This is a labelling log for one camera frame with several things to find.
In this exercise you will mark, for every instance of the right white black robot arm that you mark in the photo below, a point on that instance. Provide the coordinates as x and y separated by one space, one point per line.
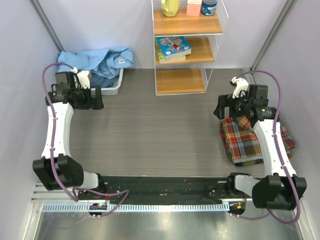
280 188

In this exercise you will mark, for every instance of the blue tin can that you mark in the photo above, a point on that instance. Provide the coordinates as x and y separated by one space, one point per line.
208 7

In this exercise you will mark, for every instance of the white slotted cable duct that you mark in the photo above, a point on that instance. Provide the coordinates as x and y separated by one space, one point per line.
95 207

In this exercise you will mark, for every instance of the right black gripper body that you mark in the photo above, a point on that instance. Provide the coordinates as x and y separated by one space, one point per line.
238 107

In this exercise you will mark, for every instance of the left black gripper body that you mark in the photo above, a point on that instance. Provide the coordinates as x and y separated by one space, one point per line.
84 98

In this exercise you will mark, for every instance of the light blue long sleeve shirt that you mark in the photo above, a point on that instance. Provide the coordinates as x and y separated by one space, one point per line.
105 63

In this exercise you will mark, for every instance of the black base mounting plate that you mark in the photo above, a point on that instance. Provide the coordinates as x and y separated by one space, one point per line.
147 190

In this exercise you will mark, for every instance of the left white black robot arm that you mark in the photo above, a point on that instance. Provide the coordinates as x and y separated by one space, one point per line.
56 164

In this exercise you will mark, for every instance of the white plastic basket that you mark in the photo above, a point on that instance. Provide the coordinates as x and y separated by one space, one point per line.
112 91

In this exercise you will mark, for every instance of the red white marker pen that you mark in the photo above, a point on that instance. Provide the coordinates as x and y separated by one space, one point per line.
173 44

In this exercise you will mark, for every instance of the yellow bottle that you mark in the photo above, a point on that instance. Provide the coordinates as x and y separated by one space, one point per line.
170 7

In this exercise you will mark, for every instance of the pink box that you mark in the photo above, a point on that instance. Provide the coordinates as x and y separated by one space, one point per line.
193 8

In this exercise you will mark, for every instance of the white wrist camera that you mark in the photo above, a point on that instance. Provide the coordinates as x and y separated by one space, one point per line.
82 78
241 86

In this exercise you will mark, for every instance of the white wire wooden shelf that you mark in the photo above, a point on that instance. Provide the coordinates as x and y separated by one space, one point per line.
186 37

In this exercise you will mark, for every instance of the green book underneath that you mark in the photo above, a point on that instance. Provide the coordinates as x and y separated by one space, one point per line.
161 59

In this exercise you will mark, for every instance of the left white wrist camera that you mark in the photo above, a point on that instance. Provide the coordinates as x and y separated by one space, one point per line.
82 78

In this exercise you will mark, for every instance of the red plaid folded shirt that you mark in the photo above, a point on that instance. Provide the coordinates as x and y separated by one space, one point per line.
240 141

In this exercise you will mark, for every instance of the dark blue checked shirt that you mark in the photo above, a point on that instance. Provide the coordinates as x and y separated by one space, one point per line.
102 81

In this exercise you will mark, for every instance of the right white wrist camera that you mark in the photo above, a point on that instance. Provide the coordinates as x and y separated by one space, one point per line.
241 86

